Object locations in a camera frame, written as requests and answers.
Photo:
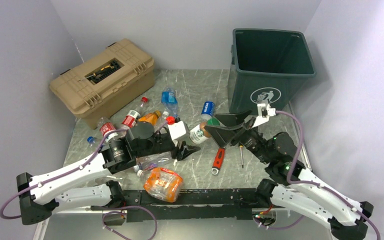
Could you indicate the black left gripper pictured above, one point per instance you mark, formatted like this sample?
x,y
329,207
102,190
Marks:
x,y
185,151

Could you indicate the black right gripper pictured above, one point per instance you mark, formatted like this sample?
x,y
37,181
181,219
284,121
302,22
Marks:
x,y
222,135

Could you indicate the small blue label bottle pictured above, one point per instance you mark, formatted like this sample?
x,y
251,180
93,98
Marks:
x,y
207,111

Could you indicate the crushed clear blue label bottle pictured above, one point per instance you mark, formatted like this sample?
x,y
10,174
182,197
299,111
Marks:
x,y
153,161

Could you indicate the blue cap clear bottle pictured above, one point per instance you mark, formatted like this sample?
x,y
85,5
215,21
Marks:
x,y
92,141

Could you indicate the brown coffee bottle green cap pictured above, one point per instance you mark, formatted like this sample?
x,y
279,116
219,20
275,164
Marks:
x,y
199,134

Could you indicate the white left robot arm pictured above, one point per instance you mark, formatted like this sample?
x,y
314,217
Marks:
x,y
59,190

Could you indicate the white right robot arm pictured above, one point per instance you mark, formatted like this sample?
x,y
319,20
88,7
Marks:
x,y
291,184

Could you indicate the dark green trash bin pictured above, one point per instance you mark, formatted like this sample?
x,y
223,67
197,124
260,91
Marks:
x,y
267,65

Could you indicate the yellow black screwdriver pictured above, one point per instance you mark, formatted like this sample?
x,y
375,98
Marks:
x,y
241,156

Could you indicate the clear white cap bottle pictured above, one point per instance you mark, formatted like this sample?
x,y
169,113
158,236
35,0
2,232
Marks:
x,y
162,119

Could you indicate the crushed orange label jug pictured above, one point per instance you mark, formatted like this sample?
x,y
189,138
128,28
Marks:
x,y
163,184

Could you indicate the orange juice bottle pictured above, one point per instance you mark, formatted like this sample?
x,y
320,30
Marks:
x,y
151,117

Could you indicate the blue tinted water bottle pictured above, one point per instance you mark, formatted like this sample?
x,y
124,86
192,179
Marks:
x,y
169,101

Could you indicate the red cap clear bottle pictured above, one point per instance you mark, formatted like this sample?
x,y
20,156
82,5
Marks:
x,y
130,119

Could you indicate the red label clear bottle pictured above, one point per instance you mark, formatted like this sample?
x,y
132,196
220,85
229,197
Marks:
x,y
105,125

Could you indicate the tan plastic toolbox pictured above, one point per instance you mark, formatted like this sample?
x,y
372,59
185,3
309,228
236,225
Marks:
x,y
107,82

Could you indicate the red handled adjustable wrench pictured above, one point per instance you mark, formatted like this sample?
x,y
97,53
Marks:
x,y
218,161

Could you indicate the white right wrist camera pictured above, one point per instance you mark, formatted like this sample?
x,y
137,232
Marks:
x,y
265,112

